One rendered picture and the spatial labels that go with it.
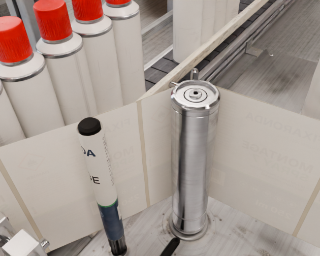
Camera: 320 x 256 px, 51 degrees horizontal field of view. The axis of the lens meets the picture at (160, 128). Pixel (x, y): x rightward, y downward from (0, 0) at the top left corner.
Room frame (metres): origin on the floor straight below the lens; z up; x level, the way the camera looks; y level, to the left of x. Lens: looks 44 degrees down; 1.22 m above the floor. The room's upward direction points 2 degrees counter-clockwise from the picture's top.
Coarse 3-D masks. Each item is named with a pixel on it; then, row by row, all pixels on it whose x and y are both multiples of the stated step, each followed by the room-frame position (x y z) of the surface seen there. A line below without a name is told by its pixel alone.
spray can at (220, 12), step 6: (216, 0) 0.61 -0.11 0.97; (222, 0) 0.61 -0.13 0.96; (216, 6) 0.61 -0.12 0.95; (222, 6) 0.61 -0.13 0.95; (216, 12) 0.61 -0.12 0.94; (222, 12) 0.61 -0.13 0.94; (216, 18) 0.61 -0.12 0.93; (222, 18) 0.61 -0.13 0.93; (216, 24) 0.61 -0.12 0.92; (222, 24) 0.61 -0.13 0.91; (216, 30) 0.61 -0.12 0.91
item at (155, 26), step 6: (168, 12) 0.57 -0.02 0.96; (162, 18) 0.55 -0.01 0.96; (168, 18) 0.56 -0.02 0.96; (150, 24) 0.53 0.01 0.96; (156, 24) 0.53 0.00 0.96; (162, 24) 0.54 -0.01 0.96; (144, 30) 0.51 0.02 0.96; (150, 30) 0.51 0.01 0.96; (156, 30) 0.53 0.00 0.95; (144, 36) 0.50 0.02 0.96; (150, 36) 0.51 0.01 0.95
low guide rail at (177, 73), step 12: (264, 0) 0.74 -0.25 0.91; (252, 12) 0.69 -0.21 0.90; (228, 24) 0.61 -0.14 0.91; (240, 24) 0.64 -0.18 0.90; (216, 36) 0.57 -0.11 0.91; (228, 36) 0.60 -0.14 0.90; (204, 48) 0.52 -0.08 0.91; (192, 60) 0.49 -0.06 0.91; (180, 72) 0.46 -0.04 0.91; (156, 84) 0.42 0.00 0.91; (168, 84) 0.43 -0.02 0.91; (144, 96) 0.39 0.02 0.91
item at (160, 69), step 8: (248, 0) 0.80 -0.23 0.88; (272, 0) 0.80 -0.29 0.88; (240, 8) 0.76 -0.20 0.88; (264, 8) 0.76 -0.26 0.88; (256, 16) 0.71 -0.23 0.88; (248, 24) 0.68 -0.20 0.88; (240, 32) 0.65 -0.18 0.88; (224, 40) 0.61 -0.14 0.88; (232, 40) 0.61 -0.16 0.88; (216, 48) 0.58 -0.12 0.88; (224, 48) 0.59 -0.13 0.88; (168, 56) 0.56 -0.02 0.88; (208, 56) 0.55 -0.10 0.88; (160, 64) 0.53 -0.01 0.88; (168, 64) 0.53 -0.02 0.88; (200, 64) 0.53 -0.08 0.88; (144, 72) 0.51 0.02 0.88; (152, 72) 0.51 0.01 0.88; (160, 72) 0.51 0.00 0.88; (168, 72) 0.51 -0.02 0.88; (152, 80) 0.48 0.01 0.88; (184, 80) 0.48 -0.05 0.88
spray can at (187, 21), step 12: (180, 0) 0.53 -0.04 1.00; (192, 0) 0.52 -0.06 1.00; (180, 12) 0.53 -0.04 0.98; (192, 12) 0.52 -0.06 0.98; (180, 24) 0.53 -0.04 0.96; (192, 24) 0.52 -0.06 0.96; (180, 36) 0.53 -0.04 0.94; (192, 36) 0.52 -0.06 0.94; (180, 48) 0.53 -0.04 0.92; (192, 48) 0.52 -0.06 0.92; (180, 60) 0.52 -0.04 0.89
